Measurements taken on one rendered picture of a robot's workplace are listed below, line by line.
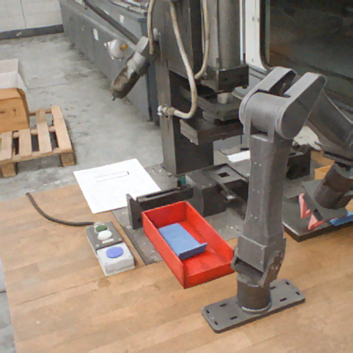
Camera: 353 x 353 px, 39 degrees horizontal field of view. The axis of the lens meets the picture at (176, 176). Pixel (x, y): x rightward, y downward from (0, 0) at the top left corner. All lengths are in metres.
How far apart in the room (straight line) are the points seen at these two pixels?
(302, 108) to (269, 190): 0.15
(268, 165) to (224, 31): 0.43
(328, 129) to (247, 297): 0.34
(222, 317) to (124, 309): 0.20
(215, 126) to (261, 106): 0.39
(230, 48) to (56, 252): 0.63
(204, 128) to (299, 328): 0.51
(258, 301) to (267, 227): 0.15
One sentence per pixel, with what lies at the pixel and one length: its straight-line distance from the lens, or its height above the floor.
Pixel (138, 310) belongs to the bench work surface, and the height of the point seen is 0.90.
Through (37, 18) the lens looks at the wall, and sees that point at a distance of 10.37.
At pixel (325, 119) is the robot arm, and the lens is 0.93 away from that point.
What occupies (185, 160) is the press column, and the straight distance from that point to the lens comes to 1.50.
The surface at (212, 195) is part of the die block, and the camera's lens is 1.27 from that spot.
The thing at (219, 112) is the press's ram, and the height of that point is 1.17.
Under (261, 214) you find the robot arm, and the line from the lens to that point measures 0.88.
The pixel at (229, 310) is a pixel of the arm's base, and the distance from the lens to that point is 0.98.
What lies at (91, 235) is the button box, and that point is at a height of 0.93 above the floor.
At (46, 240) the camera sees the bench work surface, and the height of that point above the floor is 0.90.
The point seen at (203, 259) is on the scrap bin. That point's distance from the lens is 1.12.
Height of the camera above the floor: 1.56
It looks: 26 degrees down
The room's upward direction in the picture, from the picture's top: 5 degrees counter-clockwise
